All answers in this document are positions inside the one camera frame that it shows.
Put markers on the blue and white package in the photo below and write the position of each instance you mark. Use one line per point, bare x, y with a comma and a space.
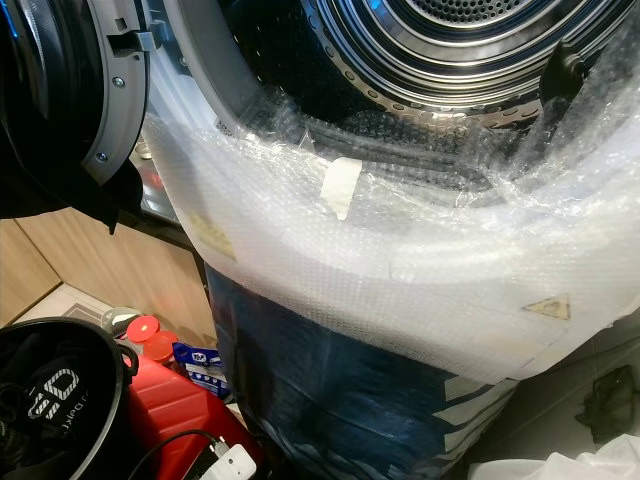
198, 362

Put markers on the black garment with white print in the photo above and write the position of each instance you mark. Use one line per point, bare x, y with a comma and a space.
55, 392

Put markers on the red round bottle cap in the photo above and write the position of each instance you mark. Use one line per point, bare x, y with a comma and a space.
142, 327
160, 347

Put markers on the white cloth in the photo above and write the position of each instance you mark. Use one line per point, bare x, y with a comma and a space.
580, 468

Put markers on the dark round washer door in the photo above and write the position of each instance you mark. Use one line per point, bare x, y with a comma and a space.
50, 100

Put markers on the grey round bottle cap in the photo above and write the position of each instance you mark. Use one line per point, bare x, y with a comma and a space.
117, 314

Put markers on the white front-loading washing machine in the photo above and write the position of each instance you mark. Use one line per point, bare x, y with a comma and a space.
195, 60

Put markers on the blue protective film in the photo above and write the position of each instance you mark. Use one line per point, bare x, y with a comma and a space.
340, 400

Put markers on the white paper label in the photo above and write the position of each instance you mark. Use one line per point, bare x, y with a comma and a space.
340, 188

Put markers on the dark crumpled cloth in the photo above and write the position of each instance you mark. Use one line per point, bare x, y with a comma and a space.
608, 405

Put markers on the black round laundry bucket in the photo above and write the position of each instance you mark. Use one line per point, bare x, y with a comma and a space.
122, 420

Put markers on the light wooden cabinet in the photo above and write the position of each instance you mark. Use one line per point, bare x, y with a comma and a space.
100, 270

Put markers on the red plastic canister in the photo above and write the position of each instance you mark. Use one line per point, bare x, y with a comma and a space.
170, 410

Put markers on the yellow triangular warning sticker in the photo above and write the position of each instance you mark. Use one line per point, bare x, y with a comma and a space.
550, 307

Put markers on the clear bubble wrap sheet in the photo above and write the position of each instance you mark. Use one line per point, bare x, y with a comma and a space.
360, 280

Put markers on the steel washer drum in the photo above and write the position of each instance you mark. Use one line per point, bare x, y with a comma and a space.
420, 60

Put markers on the white charger plug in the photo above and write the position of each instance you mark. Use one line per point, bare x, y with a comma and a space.
232, 465

